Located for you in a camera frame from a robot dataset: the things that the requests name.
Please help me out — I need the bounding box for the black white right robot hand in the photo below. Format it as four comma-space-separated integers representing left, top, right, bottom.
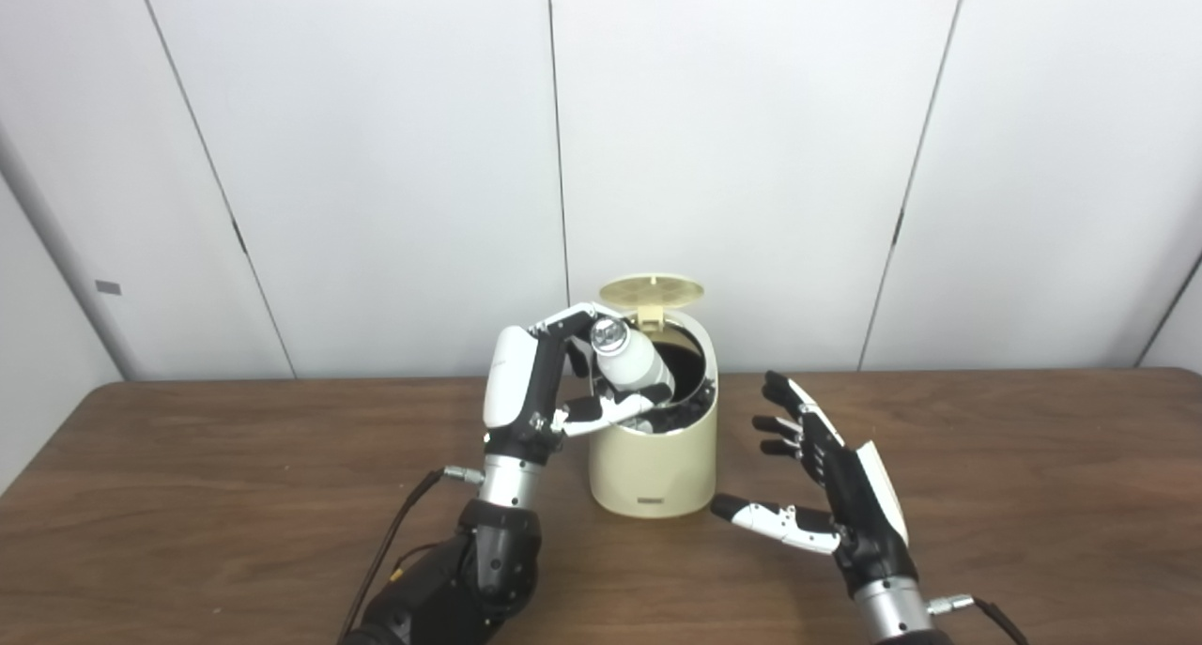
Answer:
711, 371, 919, 597

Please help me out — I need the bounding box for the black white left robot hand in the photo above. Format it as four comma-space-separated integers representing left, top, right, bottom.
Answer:
481, 303, 677, 466

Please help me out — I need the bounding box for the small white plastic bottle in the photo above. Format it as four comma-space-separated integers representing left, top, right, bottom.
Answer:
590, 316, 675, 394

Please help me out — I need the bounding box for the cream round bin lid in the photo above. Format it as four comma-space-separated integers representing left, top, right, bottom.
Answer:
598, 273, 705, 331

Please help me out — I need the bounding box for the cream-colored bin body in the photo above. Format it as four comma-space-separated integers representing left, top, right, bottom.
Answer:
587, 309, 720, 519

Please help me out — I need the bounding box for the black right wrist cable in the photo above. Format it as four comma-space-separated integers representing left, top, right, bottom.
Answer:
928, 593, 1032, 645

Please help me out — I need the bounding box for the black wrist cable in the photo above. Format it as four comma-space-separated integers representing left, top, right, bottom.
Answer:
928, 593, 1032, 645
336, 467, 485, 645

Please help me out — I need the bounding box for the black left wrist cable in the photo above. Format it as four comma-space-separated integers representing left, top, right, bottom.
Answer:
336, 467, 485, 645

